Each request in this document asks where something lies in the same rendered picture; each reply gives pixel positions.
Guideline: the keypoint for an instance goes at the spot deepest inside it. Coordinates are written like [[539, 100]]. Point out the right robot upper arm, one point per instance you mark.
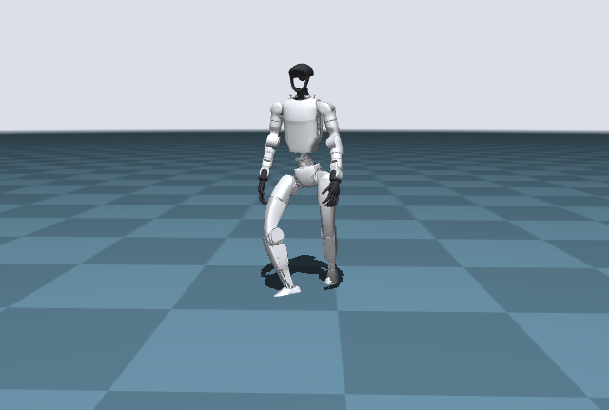
[[275, 124]]

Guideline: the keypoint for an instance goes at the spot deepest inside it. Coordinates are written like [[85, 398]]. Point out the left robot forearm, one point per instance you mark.
[[336, 157]]

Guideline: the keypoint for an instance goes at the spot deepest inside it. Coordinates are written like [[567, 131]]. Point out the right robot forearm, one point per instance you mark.
[[268, 158]]

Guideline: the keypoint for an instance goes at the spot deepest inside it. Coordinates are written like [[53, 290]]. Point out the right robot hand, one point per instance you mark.
[[261, 186]]

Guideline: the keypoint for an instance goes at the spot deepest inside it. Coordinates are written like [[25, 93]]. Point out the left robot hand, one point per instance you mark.
[[333, 189]]

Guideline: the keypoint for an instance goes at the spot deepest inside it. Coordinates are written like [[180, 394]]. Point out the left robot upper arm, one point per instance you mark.
[[329, 112]]

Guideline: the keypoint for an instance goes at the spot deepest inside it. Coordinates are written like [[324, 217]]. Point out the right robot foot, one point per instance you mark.
[[285, 291]]

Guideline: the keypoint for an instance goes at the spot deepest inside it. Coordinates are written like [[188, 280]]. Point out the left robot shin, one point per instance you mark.
[[330, 250]]

